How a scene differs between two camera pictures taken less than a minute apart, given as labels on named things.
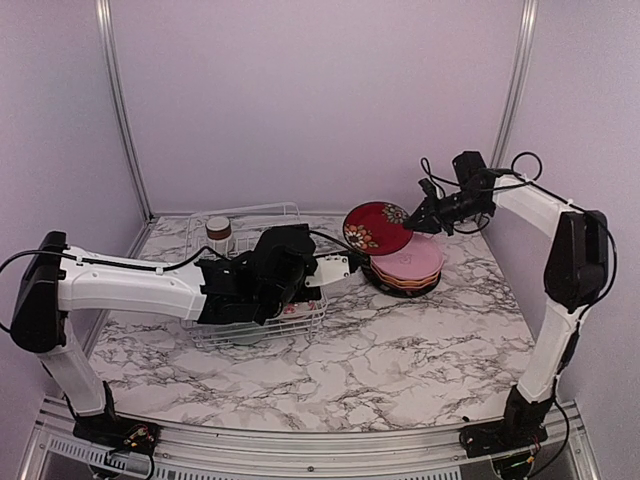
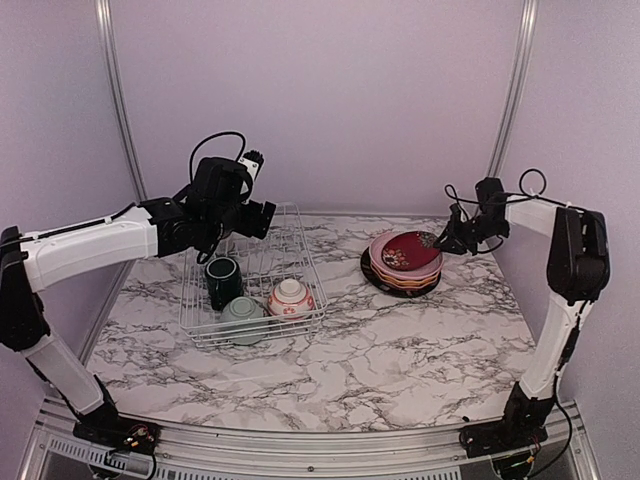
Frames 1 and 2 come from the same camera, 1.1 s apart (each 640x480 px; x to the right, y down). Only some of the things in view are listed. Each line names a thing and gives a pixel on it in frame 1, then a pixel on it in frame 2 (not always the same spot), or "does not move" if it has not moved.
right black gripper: [432, 218] → [454, 238]
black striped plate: [397, 291] does not move
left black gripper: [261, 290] → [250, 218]
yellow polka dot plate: [406, 284] does not move
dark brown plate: [376, 228] → [410, 250]
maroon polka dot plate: [406, 287] does not move
